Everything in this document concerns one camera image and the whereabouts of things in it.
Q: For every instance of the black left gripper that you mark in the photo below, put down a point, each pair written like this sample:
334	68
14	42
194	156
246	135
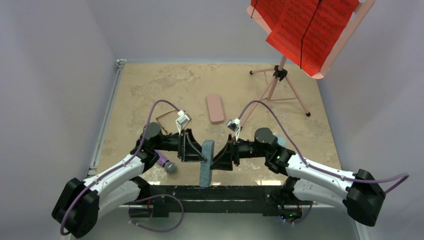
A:
188	149

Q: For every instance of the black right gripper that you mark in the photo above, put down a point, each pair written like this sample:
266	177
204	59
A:
223	160

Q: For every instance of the grey glasses case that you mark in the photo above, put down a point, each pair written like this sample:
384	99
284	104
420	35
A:
205	176

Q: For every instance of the brown frame glasses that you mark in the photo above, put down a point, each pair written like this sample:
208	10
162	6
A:
166	121

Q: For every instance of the pink glasses case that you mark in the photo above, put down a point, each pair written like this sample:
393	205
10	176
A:
215	108

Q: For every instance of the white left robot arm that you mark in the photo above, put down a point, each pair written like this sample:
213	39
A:
83	202

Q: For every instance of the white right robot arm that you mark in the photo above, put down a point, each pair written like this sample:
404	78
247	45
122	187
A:
356	192

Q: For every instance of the crumpled light blue cloth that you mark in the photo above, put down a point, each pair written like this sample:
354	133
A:
281	140

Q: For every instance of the red sheet music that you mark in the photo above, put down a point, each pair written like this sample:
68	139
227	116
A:
305	31

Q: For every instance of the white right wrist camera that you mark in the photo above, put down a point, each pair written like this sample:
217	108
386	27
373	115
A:
235	126

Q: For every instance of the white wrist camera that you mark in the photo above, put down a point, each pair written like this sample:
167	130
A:
235	126
183	118

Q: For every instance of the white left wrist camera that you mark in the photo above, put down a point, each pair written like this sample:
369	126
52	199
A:
183	118

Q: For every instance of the aluminium frame rail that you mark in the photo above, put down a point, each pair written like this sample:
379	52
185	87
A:
94	163

